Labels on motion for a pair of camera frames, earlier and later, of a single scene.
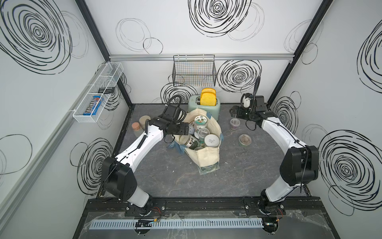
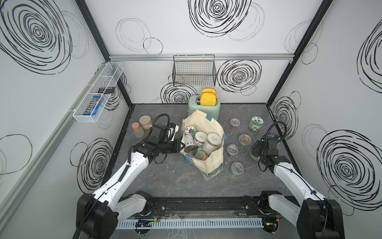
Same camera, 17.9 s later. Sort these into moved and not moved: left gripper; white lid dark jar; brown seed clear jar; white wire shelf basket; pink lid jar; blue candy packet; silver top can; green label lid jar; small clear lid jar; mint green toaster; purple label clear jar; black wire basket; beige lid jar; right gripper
Moved: left gripper; silver top can; small clear lid jar; green label lid jar; right gripper; white lid dark jar
Not moved: mint green toaster; purple label clear jar; white wire shelf basket; brown seed clear jar; beige lid jar; blue candy packet; black wire basket; pink lid jar
